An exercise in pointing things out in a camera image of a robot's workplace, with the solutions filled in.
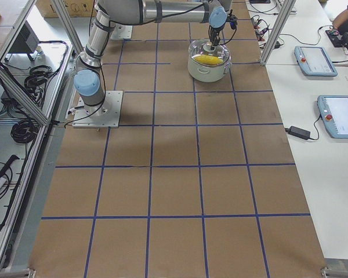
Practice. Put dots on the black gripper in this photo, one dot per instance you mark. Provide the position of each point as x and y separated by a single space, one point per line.
214 33

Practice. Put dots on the aluminium frame post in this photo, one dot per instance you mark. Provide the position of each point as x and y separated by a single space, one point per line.
276 30

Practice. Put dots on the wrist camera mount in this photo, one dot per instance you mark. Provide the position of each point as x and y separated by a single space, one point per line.
232 20

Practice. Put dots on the glass pot lid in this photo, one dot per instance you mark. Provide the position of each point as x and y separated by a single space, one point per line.
203 46

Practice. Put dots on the near teach pendant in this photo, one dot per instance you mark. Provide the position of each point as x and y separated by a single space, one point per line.
334 112

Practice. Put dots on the pale green cooking pot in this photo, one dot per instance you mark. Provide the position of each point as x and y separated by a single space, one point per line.
205 73

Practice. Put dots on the grey control box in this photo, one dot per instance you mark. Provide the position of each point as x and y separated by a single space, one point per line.
25 42

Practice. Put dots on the far teach pendant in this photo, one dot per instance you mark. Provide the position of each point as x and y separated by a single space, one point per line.
314 61

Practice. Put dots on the black power brick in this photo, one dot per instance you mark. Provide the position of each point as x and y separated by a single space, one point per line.
298 132

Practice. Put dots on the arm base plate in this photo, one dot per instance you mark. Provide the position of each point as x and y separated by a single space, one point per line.
121 32
100 116

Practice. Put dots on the teach pendant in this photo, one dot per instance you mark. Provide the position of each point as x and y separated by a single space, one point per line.
334 112
314 61

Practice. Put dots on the yellow corn cob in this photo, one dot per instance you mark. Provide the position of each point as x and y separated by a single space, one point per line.
208 60

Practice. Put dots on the cardboard box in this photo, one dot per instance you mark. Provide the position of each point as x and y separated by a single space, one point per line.
75 8

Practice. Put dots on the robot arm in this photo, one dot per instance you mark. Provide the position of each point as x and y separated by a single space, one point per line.
115 20

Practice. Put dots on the aluminium frame rail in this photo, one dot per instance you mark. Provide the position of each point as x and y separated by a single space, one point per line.
15 90

